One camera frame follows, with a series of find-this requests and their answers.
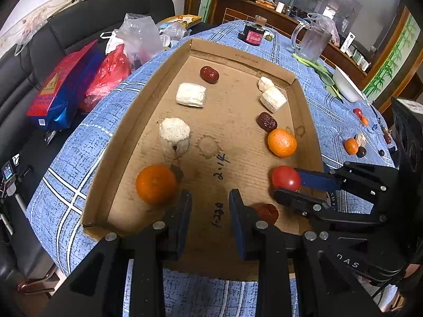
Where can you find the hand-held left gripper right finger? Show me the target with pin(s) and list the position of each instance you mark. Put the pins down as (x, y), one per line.
(238, 228)

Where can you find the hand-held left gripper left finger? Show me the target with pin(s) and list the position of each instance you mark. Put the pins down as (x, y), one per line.
(183, 224)

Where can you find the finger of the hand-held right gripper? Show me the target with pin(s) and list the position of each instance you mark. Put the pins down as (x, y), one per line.
(314, 179)
(297, 199)

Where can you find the red tomato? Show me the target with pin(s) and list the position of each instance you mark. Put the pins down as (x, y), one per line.
(285, 177)
(357, 112)

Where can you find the large red date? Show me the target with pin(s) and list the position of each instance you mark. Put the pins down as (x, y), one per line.
(266, 212)

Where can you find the speckled white yam piece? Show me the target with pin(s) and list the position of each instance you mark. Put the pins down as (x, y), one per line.
(174, 132)

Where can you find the shallow cardboard box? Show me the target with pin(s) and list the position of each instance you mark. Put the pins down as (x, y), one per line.
(224, 122)

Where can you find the long white yam piece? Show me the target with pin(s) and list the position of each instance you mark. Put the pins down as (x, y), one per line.
(191, 94)

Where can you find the dark purple round fruit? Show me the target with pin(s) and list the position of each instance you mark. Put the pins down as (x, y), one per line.
(361, 152)

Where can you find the short white yam piece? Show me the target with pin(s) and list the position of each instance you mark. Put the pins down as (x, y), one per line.
(360, 137)

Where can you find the small orange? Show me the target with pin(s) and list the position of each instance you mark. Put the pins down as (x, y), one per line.
(364, 120)

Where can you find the white bowl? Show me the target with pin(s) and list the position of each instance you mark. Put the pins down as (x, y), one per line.
(347, 86)

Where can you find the green leafy vegetable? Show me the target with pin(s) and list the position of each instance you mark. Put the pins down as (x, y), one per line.
(322, 71)

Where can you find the blue checked tablecloth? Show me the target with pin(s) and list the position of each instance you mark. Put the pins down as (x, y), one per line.
(109, 119)

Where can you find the clear glass pitcher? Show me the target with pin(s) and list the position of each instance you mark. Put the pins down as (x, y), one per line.
(312, 39)

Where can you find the white bottle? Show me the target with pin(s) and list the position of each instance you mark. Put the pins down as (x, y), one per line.
(348, 41)

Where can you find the small green fruit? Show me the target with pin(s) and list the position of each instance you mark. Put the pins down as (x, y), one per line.
(269, 37)

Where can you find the dark jar with red label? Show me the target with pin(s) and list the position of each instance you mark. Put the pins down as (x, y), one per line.
(254, 34)

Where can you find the red plastic bag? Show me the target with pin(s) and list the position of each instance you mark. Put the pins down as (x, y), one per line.
(105, 79)

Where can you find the white cup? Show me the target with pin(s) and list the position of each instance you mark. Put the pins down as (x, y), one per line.
(280, 6)

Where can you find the blue and red snack bag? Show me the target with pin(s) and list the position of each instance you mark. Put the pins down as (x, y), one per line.
(62, 89)

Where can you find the small black phone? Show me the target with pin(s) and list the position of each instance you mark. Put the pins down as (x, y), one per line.
(7, 171)

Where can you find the wooden sideboard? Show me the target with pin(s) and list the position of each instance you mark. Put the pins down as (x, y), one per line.
(238, 10)

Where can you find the clear plastic bag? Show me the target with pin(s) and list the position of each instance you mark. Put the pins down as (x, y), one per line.
(138, 36)
(173, 31)

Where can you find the white plastic bag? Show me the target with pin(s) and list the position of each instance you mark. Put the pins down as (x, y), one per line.
(110, 41)

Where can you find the orange snack packet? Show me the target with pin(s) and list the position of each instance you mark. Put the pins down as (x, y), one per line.
(185, 18)

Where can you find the black leather sofa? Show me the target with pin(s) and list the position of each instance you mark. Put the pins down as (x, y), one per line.
(66, 23)

